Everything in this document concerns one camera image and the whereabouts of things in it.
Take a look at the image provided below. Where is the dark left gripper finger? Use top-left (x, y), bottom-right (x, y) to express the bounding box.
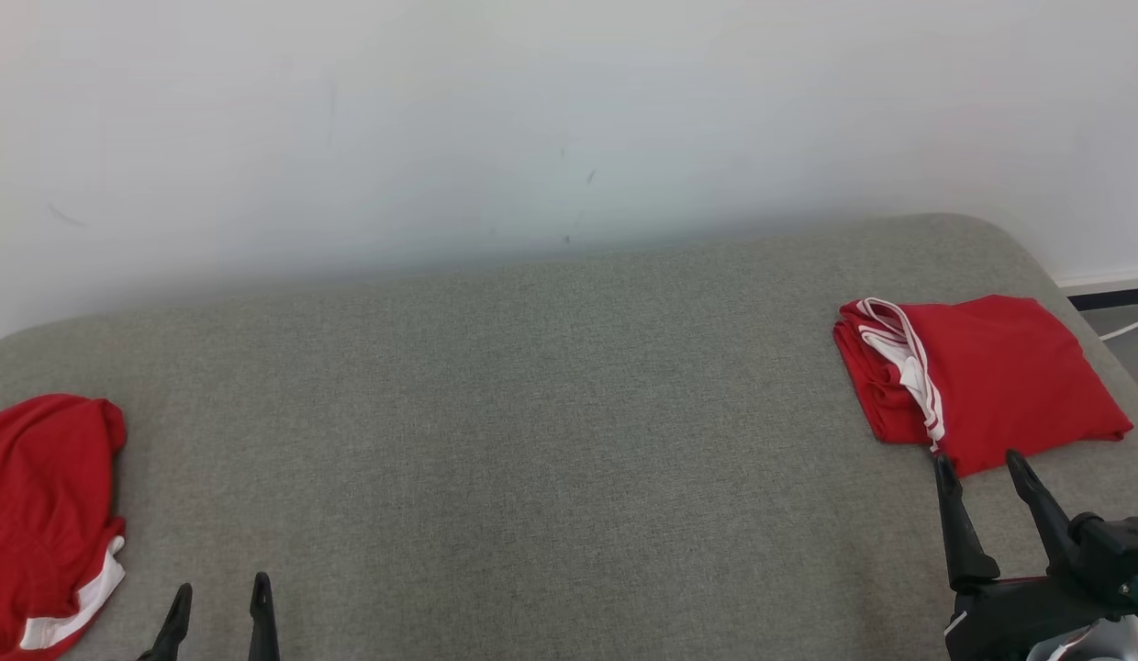
top-left (248, 572), bottom-right (281, 661)
top-left (138, 583), bottom-right (194, 661)

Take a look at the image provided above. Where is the red shorts white side stripe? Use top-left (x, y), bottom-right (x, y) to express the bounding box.
top-left (0, 393), bottom-right (128, 661)

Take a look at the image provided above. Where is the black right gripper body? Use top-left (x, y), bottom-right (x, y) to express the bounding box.
top-left (945, 574), bottom-right (1121, 661)

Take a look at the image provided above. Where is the red basketball jersey number print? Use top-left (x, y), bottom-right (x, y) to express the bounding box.
top-left (832, 294), bottom-right (1135, 479)

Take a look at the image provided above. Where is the white wall baseboard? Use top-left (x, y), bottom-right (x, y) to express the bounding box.
top-left (1054, 270), bottom-right (1138, 297)

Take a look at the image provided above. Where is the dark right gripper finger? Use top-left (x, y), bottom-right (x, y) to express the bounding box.
top-left (933, 455), bottom-right (999, 593)
top-left (1006, 451), bottom-right (1084, 575)

